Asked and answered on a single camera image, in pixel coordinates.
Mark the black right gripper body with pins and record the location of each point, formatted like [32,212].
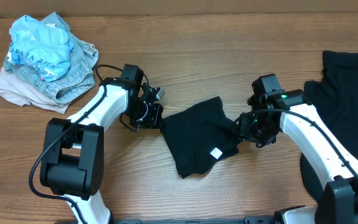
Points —
[245,125]

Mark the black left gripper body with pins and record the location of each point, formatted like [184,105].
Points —
[153,113]

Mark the black t-shirt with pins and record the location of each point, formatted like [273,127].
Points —
[199,137]

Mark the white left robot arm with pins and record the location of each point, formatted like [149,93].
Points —
[72,162]

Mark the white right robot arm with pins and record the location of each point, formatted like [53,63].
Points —
[275,110]

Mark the faded denim jeans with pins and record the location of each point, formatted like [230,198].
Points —
[77,81]

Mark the black folded garment pile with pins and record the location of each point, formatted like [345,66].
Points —
[336,97]

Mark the light blue printed shirt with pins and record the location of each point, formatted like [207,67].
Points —
[44,47]

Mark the white cloth garment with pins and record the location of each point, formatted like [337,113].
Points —
[21,93]

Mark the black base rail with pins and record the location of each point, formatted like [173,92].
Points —
[191,221]

